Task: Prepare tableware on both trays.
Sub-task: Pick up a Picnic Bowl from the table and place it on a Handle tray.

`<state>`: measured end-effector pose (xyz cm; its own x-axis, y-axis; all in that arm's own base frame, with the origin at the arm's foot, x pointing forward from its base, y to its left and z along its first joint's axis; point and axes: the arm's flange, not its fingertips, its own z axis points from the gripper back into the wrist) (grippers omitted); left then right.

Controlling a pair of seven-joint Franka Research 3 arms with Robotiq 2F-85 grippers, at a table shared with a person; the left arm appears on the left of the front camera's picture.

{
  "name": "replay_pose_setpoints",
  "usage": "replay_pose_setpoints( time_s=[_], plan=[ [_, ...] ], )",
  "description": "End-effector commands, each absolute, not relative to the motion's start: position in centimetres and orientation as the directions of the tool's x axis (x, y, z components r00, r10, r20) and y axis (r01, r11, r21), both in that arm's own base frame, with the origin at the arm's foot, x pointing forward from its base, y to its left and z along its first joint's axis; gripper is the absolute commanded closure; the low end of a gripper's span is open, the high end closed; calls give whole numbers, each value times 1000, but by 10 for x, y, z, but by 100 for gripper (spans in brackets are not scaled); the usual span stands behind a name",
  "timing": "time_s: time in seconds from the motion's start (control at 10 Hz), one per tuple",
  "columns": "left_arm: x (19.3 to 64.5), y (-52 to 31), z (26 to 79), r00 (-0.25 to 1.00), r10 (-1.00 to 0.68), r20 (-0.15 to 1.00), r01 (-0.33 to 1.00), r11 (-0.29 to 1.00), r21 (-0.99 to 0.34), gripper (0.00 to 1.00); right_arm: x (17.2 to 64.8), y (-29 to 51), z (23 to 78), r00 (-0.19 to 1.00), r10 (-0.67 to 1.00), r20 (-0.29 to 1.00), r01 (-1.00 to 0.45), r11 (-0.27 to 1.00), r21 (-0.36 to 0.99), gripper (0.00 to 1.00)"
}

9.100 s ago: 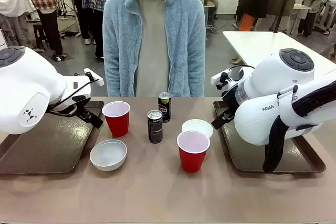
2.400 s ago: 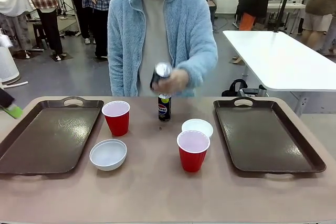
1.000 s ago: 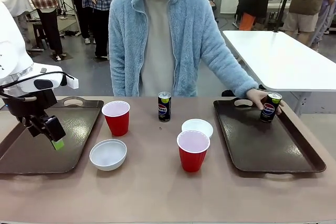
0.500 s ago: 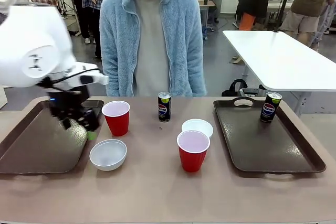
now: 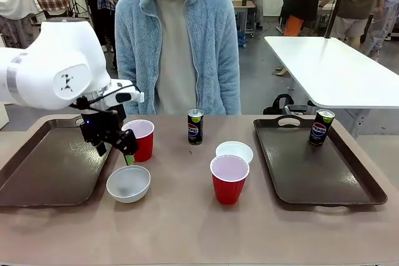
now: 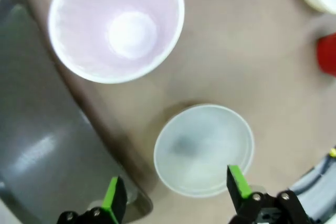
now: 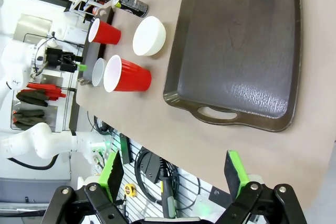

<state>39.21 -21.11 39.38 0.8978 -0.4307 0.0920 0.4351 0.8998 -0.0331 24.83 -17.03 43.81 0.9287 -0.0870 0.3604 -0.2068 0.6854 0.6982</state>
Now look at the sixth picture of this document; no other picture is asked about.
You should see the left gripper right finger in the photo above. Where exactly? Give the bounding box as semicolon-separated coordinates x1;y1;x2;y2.
227;165;309;224

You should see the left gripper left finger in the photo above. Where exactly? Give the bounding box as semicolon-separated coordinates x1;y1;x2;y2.
57;175;128;224

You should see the red plastic cup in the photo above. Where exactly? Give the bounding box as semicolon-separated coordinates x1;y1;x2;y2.
316;32;336;76

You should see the grey serving tray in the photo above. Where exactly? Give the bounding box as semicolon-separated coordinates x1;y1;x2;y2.
0;0;154;224

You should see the small translucent white bowl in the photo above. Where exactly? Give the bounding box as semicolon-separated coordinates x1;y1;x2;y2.
153;104;255;198

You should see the large pink-white bowl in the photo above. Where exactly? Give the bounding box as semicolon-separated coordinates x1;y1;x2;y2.
48;0;185;84

